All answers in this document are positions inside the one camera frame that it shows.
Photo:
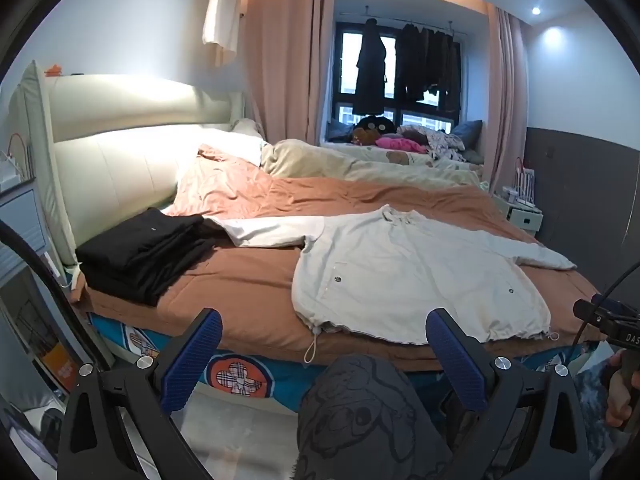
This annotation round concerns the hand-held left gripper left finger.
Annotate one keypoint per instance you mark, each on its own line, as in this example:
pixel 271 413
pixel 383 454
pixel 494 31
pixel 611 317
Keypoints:
pixel 192 360

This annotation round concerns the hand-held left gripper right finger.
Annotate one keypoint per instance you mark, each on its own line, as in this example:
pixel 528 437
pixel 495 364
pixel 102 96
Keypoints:
pixel 457 360

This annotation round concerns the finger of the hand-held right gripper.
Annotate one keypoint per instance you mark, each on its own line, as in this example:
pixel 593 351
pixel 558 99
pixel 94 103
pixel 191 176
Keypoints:
pixel 590 309

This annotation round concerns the white jacket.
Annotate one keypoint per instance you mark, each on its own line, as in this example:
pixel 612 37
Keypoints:
pixel 415 270

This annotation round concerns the black folded clothes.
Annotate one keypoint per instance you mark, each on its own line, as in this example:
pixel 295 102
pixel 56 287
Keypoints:
pixel 145 250

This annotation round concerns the row of dark hanging clothes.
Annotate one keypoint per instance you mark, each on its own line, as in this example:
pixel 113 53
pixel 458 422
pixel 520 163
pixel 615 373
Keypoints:
pixel 425 60

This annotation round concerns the person's right hand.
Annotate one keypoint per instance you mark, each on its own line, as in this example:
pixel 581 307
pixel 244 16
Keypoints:
pixel 617 410

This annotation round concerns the blue printed bed sheet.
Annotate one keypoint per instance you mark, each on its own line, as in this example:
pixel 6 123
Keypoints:
pixel 280 377

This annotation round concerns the orange duvet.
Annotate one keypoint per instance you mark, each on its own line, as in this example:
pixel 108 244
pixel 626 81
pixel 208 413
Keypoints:
pixel 260 285

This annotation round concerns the person's grey printed pants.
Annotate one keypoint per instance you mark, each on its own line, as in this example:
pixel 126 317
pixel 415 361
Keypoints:
pixel 360 410

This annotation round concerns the small white nightstand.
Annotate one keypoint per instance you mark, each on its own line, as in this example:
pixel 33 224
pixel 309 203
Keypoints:
pixel 522 217

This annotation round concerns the orange box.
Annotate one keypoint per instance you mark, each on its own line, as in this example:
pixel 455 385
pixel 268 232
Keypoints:
pixel 60 367

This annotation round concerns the grey cushion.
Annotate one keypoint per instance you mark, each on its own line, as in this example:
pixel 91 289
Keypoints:
pixel 470 132

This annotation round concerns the cream bed headboard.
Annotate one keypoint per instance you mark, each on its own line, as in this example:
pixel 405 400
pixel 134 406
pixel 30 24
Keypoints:
pixel 115 160

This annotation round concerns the floral cloth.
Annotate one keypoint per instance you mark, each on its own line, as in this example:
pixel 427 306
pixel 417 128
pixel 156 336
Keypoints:
pixel 445 142

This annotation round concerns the white pillow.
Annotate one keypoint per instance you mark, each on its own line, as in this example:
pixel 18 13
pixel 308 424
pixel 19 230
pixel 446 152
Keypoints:
pixel 235 142

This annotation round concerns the blue and white nightstand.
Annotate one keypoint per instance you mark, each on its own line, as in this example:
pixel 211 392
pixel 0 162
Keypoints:
pixel 20 220

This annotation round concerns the pink curtain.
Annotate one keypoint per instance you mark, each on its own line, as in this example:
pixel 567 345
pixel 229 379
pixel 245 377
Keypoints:
pixel 507 100
pixel 285 60

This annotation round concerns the pink plush toy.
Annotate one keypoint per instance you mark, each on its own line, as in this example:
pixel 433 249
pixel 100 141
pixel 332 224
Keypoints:
pixel 395 143

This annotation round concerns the cream bear print cushion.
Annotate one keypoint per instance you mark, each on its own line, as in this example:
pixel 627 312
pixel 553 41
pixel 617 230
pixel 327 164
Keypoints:
pixel 360 152

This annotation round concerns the beige blanket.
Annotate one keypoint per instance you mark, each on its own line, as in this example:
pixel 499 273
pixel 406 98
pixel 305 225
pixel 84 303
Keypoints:
pixel 310 160

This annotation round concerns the brown plush toy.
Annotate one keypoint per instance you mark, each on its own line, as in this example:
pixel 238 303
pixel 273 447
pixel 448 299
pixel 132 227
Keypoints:
pixel 364 136

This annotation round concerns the dark plush toy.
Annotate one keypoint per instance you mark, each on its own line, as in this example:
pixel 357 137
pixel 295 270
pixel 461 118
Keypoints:
pixel 377 124

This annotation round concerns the black hanging coat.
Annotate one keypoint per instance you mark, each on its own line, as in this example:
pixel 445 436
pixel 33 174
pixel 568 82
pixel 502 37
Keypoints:
pixel 370 75

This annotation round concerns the dark framed window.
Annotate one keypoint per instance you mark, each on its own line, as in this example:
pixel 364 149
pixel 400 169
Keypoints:
pixel 347 60

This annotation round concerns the small orange toy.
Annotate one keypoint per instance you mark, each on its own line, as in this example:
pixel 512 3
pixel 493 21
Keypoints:
pixel 53 69

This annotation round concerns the white air conditioner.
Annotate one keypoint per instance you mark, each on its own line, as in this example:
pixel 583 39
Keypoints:
pixel 222 10

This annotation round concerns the ceiling clothes rail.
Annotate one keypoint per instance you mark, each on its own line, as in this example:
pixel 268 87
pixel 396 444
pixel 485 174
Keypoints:
pixel 400 20

